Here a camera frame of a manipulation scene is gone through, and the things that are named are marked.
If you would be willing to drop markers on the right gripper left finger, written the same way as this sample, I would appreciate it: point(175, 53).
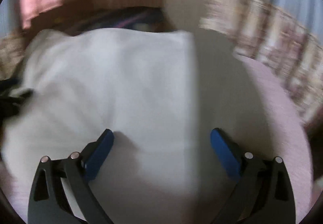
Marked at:
point(60, 190)

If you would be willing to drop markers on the blue floral curtain left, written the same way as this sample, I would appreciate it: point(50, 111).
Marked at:
point(12, 39)

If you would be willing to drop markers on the brown bed with blankets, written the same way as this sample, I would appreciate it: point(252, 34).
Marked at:
point(81, 16)

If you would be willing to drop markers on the blue floral curtain right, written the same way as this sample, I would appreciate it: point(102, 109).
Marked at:
point(284, 35)

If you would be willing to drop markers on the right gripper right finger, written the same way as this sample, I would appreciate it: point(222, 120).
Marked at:
point(263, 191)

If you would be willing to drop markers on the blue floral curtain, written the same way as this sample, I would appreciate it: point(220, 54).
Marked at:
point(12, 39)
point(284, 35)

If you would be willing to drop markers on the grey and white garment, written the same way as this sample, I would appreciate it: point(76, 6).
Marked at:
point(51, 45)

